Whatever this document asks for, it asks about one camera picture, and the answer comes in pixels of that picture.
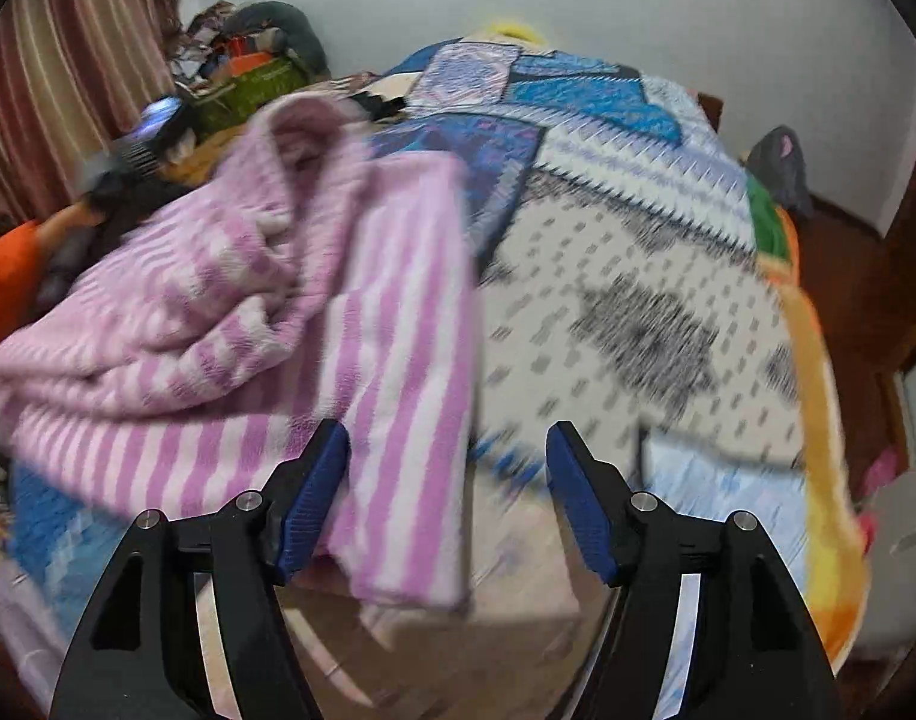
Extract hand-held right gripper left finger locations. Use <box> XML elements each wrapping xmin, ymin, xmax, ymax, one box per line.
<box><xmin>49</xmin><ymin>418</ymin><xmax>352</xmax><ymax>720</ymax></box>

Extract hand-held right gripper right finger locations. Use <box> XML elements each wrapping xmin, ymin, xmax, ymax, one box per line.
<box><xmin>545</xmin><ymin>421</ymin><xmax>845</xmax><ymax>720</ymax></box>

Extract pink striped fleece pants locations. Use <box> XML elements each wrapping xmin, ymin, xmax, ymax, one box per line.
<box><xmin>0</xmin><ymin>94</ymin><xmax>481</xmax><ymax>612</ymax></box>

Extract person's left forearm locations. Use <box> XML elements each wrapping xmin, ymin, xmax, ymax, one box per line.
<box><xmin>0</xmin><ymin>206</ymin><xmax>103</xmax><ymax>361</ymax></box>

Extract green bag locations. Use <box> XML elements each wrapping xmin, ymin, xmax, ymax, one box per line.
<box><xmin>191</xmin><ymin>60</ymin><xmax>313</xmax><ymax>136</ymax></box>

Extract striped brown curtain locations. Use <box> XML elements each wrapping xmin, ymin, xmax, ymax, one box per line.
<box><xmin>0</xmin><ymin>0</ymin><xmax>185</xmax><ymax>233</ymax></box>

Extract beige cloth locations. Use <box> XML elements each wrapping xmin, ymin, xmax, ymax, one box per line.
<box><xmin>278</xmin><ymin>480</ymin><xmax>601</xmax><ymax>720</ymax></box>

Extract grey plush pillow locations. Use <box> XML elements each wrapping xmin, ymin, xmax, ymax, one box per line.
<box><xmin>225</xmin><ymin>1</ymin><xmax>331</xmax><ymax>80</ymax></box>

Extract black cloth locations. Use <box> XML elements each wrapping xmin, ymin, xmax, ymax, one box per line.
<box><xmin>353</xmin><ymin>90</ymin><xmax>410</xmax><ymax>121</ymax></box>

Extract blue patchwork quilt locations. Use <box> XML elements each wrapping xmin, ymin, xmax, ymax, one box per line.
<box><xmin>8</xmin><ymin>37</ymin><xmax>815</xmax><ymax>698</ymax></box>

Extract pink cloth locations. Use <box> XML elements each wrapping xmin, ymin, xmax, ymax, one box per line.
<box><xmin>863</xmin><ymin>450</ymin><xmax>909</xmax><ymax>496</ymax></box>

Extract grey striped cloth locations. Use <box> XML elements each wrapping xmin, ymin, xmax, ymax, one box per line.
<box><xmin>0</xmin><ymin>562</ymin><xmax>69</xmax><ymax>661</ymax></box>

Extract grey sack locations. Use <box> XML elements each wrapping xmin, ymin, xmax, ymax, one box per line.
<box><xmin>855</xmin><ymin>465</ymin><xmax>916</xmax><ymax>661</ymax></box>

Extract grey backpack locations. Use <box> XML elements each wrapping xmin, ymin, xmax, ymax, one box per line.
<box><xmin>746</xmin><ymin>126</ymin><xmax>815</xmax><ymax>218</ymax></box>

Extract yellow pillow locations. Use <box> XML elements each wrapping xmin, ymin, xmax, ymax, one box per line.
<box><xmin>480</xmin><ymin>15</ymin><xmax>549</xmax><ymax>42</ymax></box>

